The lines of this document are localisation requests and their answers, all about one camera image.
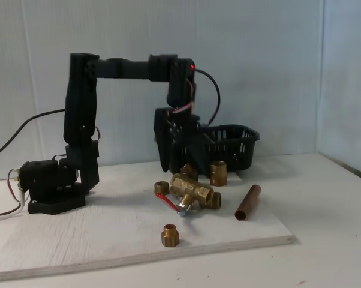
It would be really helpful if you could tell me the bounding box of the brass ball valve red handle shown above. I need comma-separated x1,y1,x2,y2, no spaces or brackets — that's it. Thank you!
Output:
155,173,215,218

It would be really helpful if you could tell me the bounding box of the brass fitting with copper end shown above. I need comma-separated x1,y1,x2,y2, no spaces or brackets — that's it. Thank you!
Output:
180,163,199,182

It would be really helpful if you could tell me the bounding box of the tall brass threaded sleeve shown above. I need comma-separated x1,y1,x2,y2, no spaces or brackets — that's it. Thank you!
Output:
209,161,228,187

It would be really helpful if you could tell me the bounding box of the black slotted plastic basket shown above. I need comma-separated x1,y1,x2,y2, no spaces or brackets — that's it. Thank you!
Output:
168,124,261,176

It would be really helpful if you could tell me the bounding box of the brass threaded nipple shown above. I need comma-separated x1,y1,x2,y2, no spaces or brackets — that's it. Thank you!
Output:
208,191,223,210

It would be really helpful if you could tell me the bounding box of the short brass hex nut fitting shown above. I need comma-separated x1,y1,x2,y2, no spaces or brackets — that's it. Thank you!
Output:
154,181,170,196

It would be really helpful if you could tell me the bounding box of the copper pipe piece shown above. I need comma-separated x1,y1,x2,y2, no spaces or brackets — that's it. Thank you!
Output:
234,184,263,222

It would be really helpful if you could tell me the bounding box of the small brass hex adapter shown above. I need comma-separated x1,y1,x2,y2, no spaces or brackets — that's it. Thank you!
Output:
161,223,181,248

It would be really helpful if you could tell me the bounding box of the white wooden board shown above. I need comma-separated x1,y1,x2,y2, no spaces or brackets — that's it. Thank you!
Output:
0,161,297,282

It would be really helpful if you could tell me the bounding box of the red white servo wire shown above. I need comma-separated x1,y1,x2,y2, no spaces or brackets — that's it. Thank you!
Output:
167,78,198,117

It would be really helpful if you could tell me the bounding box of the black camera cable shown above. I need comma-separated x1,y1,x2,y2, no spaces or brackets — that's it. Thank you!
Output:
0,68,222,160

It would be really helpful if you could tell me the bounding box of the white base wire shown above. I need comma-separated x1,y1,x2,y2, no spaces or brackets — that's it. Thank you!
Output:
0,167,30,224

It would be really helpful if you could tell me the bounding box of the dark red base wire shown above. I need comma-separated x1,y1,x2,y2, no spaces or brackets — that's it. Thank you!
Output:
0,168,25,218

